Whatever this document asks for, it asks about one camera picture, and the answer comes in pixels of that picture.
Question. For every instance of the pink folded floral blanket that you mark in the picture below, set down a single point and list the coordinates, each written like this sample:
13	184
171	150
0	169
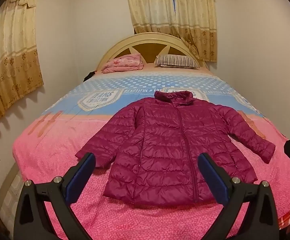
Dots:
122	63

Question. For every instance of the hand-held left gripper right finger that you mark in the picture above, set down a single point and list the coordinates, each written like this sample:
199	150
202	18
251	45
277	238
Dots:
213	177

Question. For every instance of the striped pillow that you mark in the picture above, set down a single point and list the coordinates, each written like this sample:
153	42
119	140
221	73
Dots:
177	60

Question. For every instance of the cream wooden bed headboard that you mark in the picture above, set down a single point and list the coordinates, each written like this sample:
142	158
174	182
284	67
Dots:
125	43

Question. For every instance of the bed with colourful cover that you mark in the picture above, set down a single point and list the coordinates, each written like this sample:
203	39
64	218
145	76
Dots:
60	155

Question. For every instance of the black cloth item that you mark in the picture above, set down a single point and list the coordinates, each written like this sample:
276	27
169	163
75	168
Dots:
88	76

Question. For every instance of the magenta quilted puffer jacket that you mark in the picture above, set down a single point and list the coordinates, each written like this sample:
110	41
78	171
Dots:
167	142

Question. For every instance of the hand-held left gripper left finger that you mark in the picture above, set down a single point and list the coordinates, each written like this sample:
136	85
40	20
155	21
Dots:
81	177

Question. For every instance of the beige floral curtain behind headboard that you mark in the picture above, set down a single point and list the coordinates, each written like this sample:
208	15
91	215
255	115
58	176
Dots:
160	12

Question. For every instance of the wide beige floral curtain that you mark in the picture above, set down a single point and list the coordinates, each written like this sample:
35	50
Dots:
10	55

